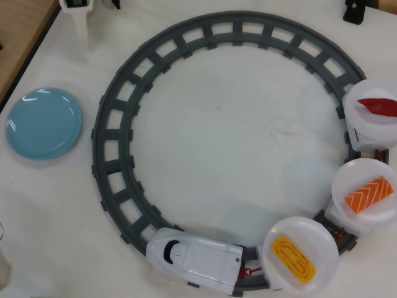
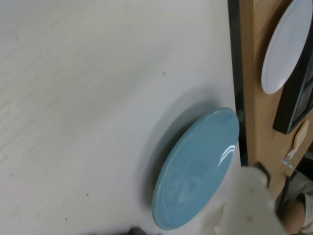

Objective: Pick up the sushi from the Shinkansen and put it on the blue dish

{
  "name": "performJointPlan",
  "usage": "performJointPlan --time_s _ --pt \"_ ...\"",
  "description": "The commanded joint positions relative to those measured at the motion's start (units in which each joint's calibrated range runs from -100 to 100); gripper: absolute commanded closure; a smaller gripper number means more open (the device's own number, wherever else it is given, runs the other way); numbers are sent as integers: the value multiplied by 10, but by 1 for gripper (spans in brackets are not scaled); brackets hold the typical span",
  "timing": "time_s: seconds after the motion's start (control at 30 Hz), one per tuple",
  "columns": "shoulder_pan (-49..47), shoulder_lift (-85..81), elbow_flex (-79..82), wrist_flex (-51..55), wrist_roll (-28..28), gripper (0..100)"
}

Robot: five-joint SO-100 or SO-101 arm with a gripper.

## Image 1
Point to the white Shinkansen toy locomotive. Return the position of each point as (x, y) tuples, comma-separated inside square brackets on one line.
[(198, 259)]

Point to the yellow egg sushi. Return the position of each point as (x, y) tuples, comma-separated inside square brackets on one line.
[(293, 259)]

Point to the white plate under egg sushi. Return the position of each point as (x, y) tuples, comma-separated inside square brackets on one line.
[(319, 236)]

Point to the white plate under salmon sushi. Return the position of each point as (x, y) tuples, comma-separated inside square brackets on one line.
[(347, 180)]

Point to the blue round dish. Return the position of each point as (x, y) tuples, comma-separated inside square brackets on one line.
[(43, 124)]

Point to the white plate under tuna sushi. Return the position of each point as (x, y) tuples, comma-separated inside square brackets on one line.
[(359, 105)]

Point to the orange salmon sushi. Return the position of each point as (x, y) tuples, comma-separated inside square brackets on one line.
[(369, 194)]

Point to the red tuna sushi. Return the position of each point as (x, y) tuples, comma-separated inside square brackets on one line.
[(380, 105)]

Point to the grey circular toy track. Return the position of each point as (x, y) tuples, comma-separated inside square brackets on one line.
[(111, 130)]

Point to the red train coupler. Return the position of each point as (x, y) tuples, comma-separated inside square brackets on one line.
[(249, 271), (377, 154), (339, 234)]

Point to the white wagon carrying egg plate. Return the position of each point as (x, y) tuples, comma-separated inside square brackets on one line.
[(267, 273)]

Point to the white wagon carrying tuna plate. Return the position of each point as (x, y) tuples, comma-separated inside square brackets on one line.
[(361, 144)]

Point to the small grey black fixture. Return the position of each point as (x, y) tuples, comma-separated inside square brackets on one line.
[(112, 3)]

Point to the black clamp block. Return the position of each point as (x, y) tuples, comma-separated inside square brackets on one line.
[(354, 14)]

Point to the wooden desk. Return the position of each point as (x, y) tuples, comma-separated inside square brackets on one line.
[(21, 40)]

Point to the clear glass container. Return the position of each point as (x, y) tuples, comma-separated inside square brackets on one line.
[(3, 267)]

